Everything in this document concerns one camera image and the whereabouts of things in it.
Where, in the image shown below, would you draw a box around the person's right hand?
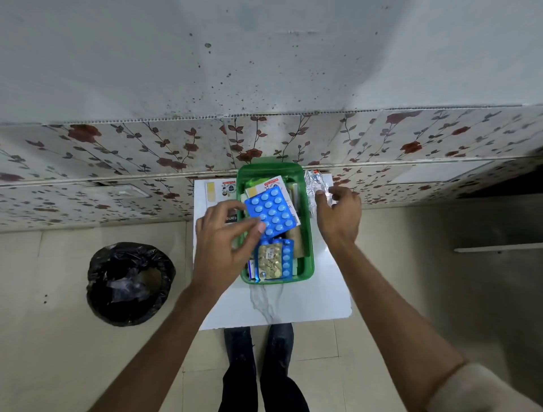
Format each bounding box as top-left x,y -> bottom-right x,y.
315,186 -> 362,252

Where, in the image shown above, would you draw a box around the person's left hand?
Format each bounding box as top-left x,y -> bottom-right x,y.
193,199 -> 267,294

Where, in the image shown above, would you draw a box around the silver foil blister strip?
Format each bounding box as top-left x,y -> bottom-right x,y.
304,170 -> 337,218

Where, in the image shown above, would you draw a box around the large blue blister pack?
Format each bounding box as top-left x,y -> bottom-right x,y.
244,185 -> 298,241

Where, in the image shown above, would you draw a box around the person's left forearm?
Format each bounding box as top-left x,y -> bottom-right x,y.
88,284 -> 222,412

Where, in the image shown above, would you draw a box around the person's right forearm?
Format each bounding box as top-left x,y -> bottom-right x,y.
327,240 -> 468,412

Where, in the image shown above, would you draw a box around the gold blister pack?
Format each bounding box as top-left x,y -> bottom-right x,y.
257,243 -> 284,281

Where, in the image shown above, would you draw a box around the small blue blister pack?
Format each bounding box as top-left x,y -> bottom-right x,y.
271,238 -> 295,279

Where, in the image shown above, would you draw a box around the brown bandage roll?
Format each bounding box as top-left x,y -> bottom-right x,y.
286,226 -> 306,258

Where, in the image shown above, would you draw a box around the green plastic bin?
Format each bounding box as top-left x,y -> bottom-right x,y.
236,162 -> 315,285

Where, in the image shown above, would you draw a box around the white printed leaflet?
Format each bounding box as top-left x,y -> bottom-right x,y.
205,178 -> 238,209

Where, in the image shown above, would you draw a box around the person's right black shoe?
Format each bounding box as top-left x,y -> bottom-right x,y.
264,323 -> 294,370

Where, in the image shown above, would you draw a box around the person's black shoe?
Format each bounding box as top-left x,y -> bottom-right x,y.
223,326 -> 257,374
264,323 -> 294,370

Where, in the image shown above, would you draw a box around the person's left black shoe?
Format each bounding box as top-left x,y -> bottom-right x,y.
223,326 -> 257,374

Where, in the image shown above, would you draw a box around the black bag lined trash bin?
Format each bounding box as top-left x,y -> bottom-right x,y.
86,242 -> 176,327

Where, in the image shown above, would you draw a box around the person's dark trousers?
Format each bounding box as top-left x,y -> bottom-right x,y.
217,361 -> 310,412

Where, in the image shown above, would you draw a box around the white rod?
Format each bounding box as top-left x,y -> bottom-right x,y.
453,242 -> 543,254

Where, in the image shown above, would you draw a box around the cream sleeve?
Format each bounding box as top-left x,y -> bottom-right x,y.
425,362 -> 543,412

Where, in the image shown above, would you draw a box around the white wall switch plate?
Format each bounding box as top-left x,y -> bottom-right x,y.
114,184 -> 152,199

